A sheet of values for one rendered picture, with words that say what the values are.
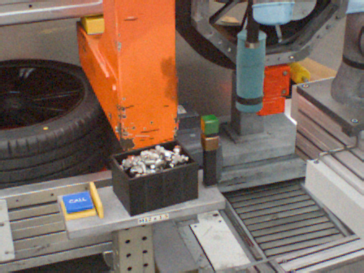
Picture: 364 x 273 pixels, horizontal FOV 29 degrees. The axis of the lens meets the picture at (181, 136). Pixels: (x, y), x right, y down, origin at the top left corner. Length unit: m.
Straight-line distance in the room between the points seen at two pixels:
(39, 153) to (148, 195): 0.47
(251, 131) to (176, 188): 0.85
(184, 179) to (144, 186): 0.12
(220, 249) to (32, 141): 0.70
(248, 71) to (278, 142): 0.50
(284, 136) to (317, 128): 0.96
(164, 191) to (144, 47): 0.38
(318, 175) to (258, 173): 1.08
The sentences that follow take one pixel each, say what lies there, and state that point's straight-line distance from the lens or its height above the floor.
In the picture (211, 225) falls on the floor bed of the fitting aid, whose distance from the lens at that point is 2.41.
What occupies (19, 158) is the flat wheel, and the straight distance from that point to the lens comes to 2.14.
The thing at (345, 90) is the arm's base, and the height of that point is 0.85.
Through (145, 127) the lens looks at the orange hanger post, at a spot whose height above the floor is 0.59.
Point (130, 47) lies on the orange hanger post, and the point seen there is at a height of 0.83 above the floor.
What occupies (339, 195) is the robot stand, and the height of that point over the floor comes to 0.71.
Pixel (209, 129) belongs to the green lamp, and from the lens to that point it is 1.82.
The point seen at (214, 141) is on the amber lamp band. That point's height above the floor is 0.60.
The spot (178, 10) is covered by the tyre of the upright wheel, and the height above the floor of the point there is 0.78.
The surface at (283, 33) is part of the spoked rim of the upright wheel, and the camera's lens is 2.49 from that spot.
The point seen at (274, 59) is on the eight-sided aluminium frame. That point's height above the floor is 0.60.
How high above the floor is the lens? 1.51
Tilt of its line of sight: 29 degrees down
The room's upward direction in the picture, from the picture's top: 1 degrees counter-clockwise
